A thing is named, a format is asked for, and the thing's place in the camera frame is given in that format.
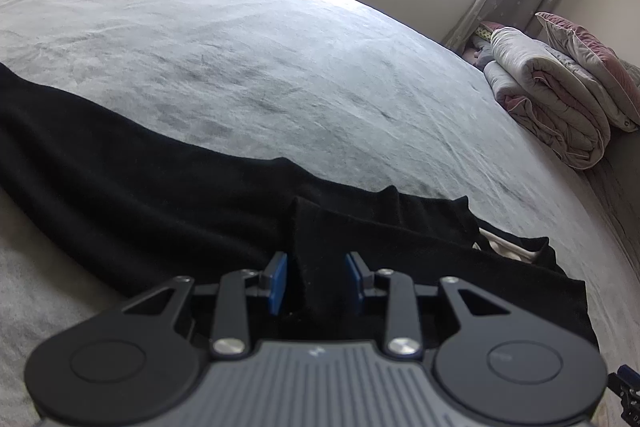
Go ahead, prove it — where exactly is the pink pillow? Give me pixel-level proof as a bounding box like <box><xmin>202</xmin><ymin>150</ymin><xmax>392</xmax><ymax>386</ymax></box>
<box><xmin>534</xmin><ymin>11</ymin><xmax>640</xmax><ymax>134</ymax></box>

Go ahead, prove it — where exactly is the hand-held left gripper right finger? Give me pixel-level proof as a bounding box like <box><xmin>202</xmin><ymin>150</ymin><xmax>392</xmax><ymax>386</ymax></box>
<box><xmin>345</xmin><ymin>252</ymin><xmax>521</xmax><ymax>361</ymax></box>

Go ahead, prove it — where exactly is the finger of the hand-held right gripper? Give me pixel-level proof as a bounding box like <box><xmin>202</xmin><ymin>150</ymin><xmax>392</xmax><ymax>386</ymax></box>
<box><xmin>607</xmin><ymin>363</ymin><xmax>640</xmax><ymax>424</ymax></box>

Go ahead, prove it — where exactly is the folded grey and pink duvet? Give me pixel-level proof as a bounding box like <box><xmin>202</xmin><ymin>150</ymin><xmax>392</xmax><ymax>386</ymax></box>
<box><xmin>482</xmin><ymin>27</ymin><xmax>613</xmax><ymax>170</ymax></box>

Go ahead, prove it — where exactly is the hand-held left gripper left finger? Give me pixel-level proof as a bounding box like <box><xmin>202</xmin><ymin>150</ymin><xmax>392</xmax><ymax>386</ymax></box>
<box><xmin>120</xmin><ymin>252</ymin><xmax>289</xmax><ymax>361</ymax></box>

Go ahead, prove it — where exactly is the black garment with beige lining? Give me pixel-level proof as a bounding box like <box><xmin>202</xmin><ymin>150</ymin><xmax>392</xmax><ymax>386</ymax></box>
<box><xmin>0</xmin><ymin>62</ymin><xmax>599</xmax><ymax>354</ymax></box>

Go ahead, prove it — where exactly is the crumpled cloth bundle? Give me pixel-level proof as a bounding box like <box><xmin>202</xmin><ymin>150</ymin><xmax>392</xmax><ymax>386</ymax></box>
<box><xmin>461</xmin><ymin>21</ymin><xmax>497</xmax><ymax>72</ymax></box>

